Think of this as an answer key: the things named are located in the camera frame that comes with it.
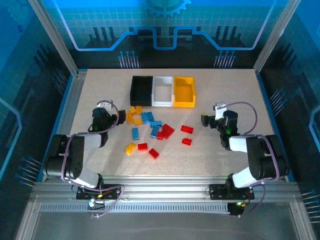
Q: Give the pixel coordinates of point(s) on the yellow lego brick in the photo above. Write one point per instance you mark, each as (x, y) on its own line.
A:
(139, 109)
(132, 110)
(130, 148)
(138, 121)
(130, 118)

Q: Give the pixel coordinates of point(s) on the large red lego brick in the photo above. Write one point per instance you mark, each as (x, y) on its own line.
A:
(166, 134)
(170, 128)
(187, 129)

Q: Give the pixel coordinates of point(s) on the small red lego brick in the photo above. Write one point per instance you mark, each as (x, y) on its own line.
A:
(142, 146)
(154, 153)
(186, 141)

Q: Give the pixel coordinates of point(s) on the blue lego brick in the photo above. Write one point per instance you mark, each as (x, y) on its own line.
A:
(156, 123)
(154, 131)
(144, 117)
(150, 116)
(135, 133)

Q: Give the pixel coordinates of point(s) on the red sloped lego brick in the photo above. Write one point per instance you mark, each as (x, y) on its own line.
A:
(160, 136)

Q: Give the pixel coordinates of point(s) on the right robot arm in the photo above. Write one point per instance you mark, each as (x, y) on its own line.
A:
(260, 160)

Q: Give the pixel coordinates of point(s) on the black plastic bin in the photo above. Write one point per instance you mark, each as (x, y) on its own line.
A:
(141, 91)

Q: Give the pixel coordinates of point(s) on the yellow plastic bin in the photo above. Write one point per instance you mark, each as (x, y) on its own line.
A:
(184, 93)

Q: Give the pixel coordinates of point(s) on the white plastic bin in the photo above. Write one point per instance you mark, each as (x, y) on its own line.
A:
(162, 92)

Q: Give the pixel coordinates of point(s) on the black electronics box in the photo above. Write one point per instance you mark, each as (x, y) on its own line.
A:
(235, 211)

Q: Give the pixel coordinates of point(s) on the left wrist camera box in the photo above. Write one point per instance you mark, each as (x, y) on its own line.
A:
(106, 105)

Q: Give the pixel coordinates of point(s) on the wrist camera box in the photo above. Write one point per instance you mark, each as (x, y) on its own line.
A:
(106, 105)
(220, 106)

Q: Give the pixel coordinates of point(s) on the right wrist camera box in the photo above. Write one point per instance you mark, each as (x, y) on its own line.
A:
(220, 106)

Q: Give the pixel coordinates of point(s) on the aluminium side rail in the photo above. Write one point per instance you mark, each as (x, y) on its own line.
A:
(72, 100)

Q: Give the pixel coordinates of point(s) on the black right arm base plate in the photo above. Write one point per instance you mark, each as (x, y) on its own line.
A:
(216, 192)

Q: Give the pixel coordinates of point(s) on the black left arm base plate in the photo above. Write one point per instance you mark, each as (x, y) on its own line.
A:
(115, 195)

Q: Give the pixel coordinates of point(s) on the aluminium frame rail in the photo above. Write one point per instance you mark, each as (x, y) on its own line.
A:
(162, 186)

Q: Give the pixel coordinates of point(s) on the aluminium frame post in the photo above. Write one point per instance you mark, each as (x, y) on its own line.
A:
(275, 37)
(58, 42)

